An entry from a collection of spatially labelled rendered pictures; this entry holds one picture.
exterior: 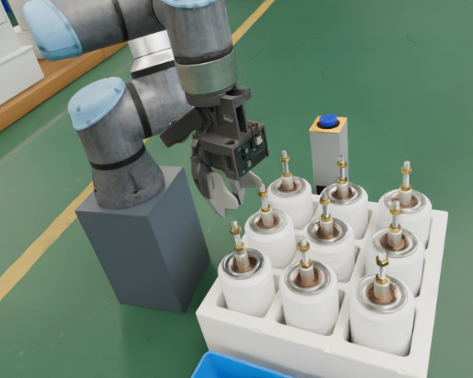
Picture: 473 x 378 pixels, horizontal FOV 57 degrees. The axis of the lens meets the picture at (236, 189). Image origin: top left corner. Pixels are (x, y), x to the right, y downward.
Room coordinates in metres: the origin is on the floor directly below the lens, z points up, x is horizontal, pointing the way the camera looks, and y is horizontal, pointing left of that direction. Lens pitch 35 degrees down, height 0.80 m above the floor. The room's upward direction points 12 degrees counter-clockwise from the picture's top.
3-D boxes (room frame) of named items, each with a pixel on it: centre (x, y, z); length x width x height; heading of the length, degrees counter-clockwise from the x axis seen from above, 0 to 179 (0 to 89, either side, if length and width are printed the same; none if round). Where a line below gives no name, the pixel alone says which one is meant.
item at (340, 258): (0.60, -0.15, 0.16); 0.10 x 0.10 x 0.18
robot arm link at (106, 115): (0.81, 0.22, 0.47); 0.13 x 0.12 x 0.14; 107
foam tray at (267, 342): (0.60, -0.15, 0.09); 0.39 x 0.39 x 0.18; 58
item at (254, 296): (0.56, 0.02, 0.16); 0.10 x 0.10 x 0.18
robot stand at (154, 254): (0.81, 0.23, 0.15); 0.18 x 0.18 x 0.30; 65
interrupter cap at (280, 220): (0.66, -0.05, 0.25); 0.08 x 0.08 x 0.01
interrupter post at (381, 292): (0.43, -0.18, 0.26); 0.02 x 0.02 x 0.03
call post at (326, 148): (0.88, -0.24, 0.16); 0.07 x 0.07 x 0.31; 58
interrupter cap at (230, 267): (0.56, 0.02, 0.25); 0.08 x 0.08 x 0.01
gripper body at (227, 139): (0.54, 0.00, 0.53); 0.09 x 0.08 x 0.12; 43
